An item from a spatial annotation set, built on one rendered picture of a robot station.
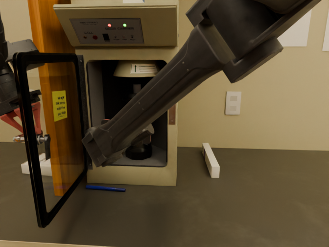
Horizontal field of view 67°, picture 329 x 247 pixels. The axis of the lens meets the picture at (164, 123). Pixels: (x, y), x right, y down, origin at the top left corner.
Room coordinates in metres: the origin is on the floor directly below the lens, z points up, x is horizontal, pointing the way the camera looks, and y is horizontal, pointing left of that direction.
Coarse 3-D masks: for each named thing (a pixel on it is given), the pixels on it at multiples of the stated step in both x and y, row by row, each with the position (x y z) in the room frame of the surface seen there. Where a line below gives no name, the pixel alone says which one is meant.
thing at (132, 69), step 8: (120, 64) 0.85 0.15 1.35; (128, 64) 0.83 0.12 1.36; (136, 64) 0.82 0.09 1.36; (144, 64) 0.83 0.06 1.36; (152, 64) 0.84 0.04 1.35; (120, 72) 0.83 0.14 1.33; (128, 72) 0.82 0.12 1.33; (136, 72) 0.81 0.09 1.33; (144, 72) 0.82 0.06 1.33; (152, 72) 0.83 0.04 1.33
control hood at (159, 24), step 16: (64, 16) 0.71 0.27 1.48; (80, 16) 0.71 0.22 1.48; (96, 16) 0.70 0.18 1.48; (112, 16) 0.70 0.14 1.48; (128, 16) 0.70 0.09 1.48; (144, 16) 0.70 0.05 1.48; (160, 16) 0.69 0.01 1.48; (176, 16) 0.69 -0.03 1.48; (144, 32) 0.73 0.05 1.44; (160, 32) 0.73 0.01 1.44; (176, 32) 0.73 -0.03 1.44
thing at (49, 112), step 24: (48, 72) 0.61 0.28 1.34; (72, 72) 0.75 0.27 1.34; (48, 96) 0.59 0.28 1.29; (72, 96) 0.73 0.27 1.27; (24, 120) 0.49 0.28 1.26; (48, 120) 0.58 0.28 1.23; (72, 120) 0.71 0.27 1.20; (72, 144) 0.70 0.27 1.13; (48, 168) 0.55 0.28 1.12; (72, 168) 0.68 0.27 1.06; (48, 192) 0.54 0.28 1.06
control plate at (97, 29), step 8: (72, 24) 0.73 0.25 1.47; (80, 24) 0.72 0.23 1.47; (88, 24) 0.72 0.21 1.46; (96, 24) 0.72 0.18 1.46; (104, 24) 0.72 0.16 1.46; (112, 24) 0.72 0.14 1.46; (120, 24) 0.72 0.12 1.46; (128, 24) 0.71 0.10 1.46; (136, 24) 0.71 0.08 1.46; (80, 32) 0.74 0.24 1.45; (88, 32) 0.74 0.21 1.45; (96, 32) 0.74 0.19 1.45; (104, 32) 0.74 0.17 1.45; (112, 32) 0.74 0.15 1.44; (120, 32) 0.74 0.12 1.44; (128, 32) 0.73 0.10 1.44; (136, 32) 0.73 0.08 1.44; (80, 40) 0.76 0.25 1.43; (88, 40) 0.76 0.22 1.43; (96, 40) 0.76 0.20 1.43; (112, 40) 0.76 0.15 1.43; (120, 40) 0.76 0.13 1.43; (128, 40) 0.75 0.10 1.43; (136, 40) 0.75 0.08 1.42
